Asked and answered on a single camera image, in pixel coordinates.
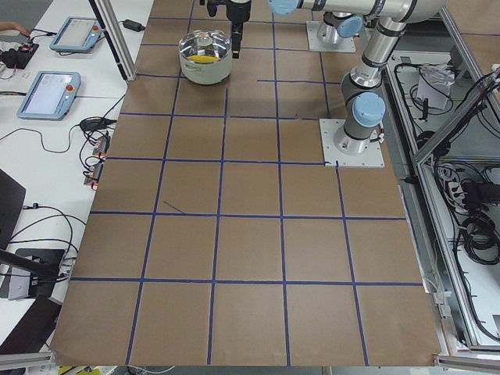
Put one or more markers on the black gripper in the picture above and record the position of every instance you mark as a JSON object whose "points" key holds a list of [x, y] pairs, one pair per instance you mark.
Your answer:
{"points": [[238, 11]]}

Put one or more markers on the glass pot lid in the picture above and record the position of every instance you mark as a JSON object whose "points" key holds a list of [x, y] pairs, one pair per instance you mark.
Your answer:
{"points": [[204, 42]]}

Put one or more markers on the yellow corn cob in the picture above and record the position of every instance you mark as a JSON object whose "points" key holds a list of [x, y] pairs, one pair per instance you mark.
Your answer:
{"points": [[203, 59]]}

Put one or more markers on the pale green cooking pot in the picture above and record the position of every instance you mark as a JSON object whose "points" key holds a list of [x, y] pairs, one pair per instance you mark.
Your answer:
{"points": [[207, 74]]}

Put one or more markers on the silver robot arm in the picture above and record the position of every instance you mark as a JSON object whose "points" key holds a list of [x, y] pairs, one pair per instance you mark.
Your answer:
{"points": [[365, 107], [337, 26]]}

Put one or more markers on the black power adapter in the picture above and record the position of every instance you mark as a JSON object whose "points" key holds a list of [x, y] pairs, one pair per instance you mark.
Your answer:
{"points": [[133, 25]]}

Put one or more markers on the far teach pendant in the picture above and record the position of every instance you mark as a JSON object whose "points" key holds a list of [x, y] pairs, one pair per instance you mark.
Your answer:
{"points": [[77, 34]]}

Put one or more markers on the teach pendant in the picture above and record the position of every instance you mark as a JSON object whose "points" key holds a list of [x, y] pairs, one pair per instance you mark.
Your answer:
{"points": [[50, 96], [77, 34]]}

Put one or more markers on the grey usb hub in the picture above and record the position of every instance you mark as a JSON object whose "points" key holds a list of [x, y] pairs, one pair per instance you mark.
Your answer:
{"points": [[93, 164]]}

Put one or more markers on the near teach pendant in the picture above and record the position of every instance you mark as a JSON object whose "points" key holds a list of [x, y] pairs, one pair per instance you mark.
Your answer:
{"points": [[50, 96]]}

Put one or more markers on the black monitor stand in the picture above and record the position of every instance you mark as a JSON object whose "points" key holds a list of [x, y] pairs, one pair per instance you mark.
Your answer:
{"points": [[32, 272]]}

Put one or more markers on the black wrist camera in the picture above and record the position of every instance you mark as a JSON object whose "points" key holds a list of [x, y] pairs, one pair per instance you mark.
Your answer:
{"points": [[212, 6]]}

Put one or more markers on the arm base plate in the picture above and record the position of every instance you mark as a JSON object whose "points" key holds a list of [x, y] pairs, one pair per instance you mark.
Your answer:
{"points": [[325, 38], [340, 150]]}

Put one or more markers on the aluminium frame post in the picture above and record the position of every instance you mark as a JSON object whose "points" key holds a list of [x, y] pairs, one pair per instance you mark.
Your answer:
{"points": [[106, 17]]}

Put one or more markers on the aluminium side frame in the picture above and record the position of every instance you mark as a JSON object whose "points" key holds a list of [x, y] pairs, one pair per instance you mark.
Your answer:
{"points": [[443, 79]]}

